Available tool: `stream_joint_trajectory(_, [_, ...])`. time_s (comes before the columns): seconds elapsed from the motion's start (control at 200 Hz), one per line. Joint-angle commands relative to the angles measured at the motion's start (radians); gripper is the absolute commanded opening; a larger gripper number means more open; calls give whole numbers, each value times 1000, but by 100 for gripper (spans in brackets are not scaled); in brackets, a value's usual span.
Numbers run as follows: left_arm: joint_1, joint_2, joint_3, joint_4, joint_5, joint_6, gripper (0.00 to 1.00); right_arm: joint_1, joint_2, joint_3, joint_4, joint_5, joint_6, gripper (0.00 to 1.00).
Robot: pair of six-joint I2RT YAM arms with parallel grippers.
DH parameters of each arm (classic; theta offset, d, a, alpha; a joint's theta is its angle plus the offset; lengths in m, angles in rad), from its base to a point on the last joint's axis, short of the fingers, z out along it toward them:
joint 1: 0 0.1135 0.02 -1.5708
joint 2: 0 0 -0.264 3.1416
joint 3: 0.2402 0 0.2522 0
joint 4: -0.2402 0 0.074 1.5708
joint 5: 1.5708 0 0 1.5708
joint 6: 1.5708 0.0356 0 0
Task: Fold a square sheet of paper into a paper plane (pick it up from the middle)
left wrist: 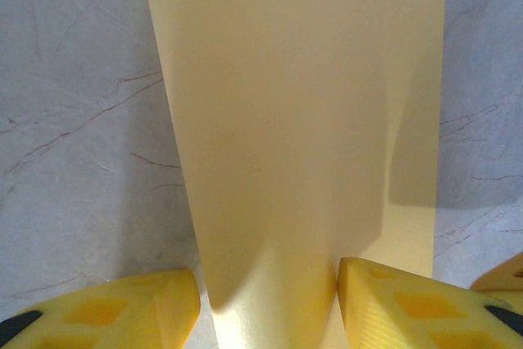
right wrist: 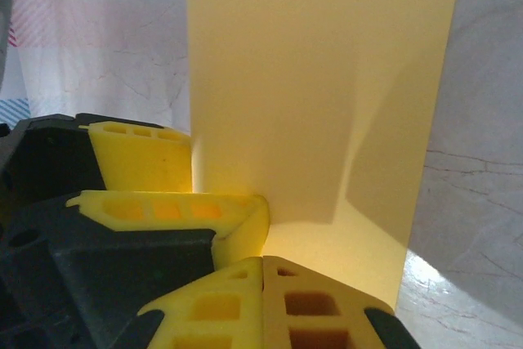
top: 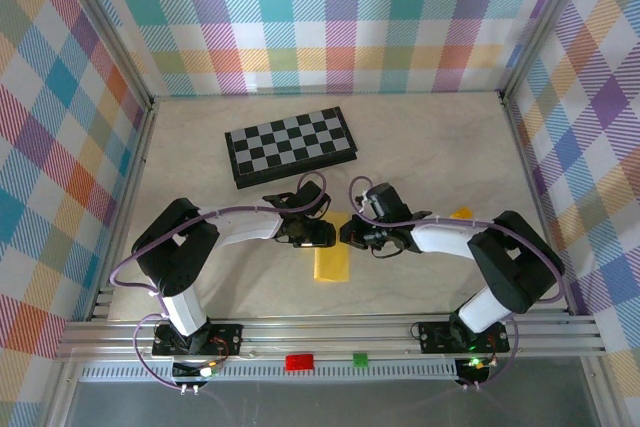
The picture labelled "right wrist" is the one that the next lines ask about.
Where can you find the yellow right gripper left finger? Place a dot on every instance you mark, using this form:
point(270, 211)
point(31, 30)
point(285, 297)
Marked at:
point(212, 312)

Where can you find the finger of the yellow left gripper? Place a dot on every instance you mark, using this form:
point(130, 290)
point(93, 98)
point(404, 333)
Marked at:
point(245, 238)
point(143, 161)

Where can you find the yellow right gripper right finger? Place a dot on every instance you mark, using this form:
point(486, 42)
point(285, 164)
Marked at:
point(310, 316)

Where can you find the yellow square paper sheet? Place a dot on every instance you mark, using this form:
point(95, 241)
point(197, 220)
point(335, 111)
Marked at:
point(306, 79)

